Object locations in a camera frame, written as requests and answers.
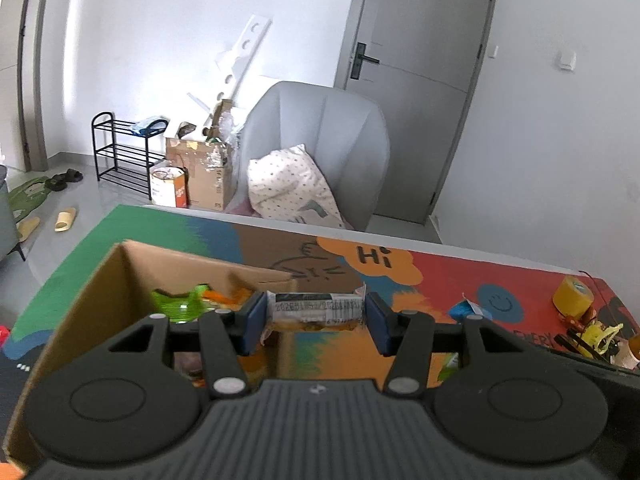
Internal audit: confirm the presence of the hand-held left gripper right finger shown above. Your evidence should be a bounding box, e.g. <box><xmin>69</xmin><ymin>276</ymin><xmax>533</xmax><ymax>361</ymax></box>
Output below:
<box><xmin>365</xmin><ymin>291</ymin><xmax>511</xmax><ymax>401</ymax></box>

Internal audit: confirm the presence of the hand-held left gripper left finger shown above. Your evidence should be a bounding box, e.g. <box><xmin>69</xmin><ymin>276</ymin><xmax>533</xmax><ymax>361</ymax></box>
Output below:
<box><xmin>107</xmin><ymin>292</ymin><xmax>268</xmax><ymax>401</ymax></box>

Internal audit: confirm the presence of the small brown cake packet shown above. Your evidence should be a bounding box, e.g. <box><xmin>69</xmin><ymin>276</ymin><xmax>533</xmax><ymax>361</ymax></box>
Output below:
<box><xmin>260</xmin><ymin>282</ymin><xmax>368</xmax><ymax>333</ymax></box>

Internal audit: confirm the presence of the bright green snack packet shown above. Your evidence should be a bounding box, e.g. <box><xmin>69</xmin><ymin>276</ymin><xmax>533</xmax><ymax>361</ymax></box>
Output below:
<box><xmin>150</xmin><ymin>284</ymin><xmax>213</xmax><ymax>323</ymax></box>

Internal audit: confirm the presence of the yellow plastic toy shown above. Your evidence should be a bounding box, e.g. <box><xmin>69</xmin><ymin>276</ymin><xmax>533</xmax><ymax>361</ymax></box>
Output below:
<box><xmin>575</xmin><ymin>322</ymin><xmax>623</xmax><ymax>358</ymax></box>

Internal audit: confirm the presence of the dark green snack packet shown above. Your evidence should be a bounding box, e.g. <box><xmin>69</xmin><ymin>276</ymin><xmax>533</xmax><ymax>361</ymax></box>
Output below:
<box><xmin>437</xmin><ymin>352</ymin><xmax>463</xmax><ymax>383</ymax></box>

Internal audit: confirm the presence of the yellow tape roll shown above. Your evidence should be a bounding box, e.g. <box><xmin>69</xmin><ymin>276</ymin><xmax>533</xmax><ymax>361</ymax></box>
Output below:
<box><xmin>552</xmin><ymin>275</ymin><xmax>596</xmax><ymax>317</ymax></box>

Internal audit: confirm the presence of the dotted white pillow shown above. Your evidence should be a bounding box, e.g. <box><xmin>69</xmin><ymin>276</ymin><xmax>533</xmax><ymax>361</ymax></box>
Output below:
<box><xmin>247</xmin><ymin>144</ymin><xmax>346</xmax><ymax>230</ymax></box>

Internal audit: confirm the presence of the brown cardboard box of clutter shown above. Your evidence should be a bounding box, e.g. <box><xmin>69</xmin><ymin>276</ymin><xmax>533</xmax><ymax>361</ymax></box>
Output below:
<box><xmin>165</xmin><ymin>100</ymin><xmax>241</xmax><ymax>211</ymax></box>

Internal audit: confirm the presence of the white orange paper bag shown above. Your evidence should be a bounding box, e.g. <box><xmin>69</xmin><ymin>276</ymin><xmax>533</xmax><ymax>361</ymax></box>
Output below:
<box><xmin>150</xmin><ymin>162</ymin><xmax>190</xmax><ymax>208</ymax></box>

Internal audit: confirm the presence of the grey chair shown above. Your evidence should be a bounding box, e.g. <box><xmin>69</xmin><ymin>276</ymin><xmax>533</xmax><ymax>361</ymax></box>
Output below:
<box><xmin>235</xmin><ymin>81</ymin><xmax>391</xmax><ymax>233</ymax></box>

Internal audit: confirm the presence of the yellow slipper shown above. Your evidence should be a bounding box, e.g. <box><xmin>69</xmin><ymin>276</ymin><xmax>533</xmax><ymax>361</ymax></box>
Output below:
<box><xmin>54</xmin><ymin>207</ymin><xmax>78</xmax><ymax>233</ymax></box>
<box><xmin>15</xmin><ymin>216</ymin><xmax>41</xmax><ymax>243</ymax></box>

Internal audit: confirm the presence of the black shoe rack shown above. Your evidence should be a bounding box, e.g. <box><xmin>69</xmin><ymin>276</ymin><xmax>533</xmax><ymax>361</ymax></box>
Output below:
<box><xmin>91</xmin><ymin>112</ymin><xmax>168</xmax><ymax>201</ymax></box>

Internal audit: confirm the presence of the grey door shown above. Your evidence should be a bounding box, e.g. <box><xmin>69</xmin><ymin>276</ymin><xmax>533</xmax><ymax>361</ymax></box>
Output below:
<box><xmin>334</xmin><ymin>0</ymin><xmax>501</xmax><ymax>226</ymax></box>

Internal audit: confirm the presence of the green floor mat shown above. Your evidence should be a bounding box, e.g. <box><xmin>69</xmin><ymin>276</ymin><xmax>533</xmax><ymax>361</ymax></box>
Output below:
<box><xmin>6</xmin><ymin>175</ymin><xmax>56</xmax><ymax>223</ymax></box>

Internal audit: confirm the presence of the white board with holes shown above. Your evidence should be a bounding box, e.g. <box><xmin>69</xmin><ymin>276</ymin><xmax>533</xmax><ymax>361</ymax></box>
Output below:
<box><xmin>187</xmin><ymin>15</ymin><xmax>273</xmax><ymax>131</ymax></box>

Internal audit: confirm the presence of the black wire rack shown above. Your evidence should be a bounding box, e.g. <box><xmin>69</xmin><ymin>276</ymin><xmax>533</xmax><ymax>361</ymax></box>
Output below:
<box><xmin>555</xmin><ymin>330</ymin><xmax>621</xmax><ymax>361</ymax></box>

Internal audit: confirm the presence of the black door handle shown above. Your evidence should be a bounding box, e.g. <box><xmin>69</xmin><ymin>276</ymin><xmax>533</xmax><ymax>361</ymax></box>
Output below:
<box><xmin>350</xmin><ymin>42</ymin><xmax>381</xmax><ymax>81</ymax></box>

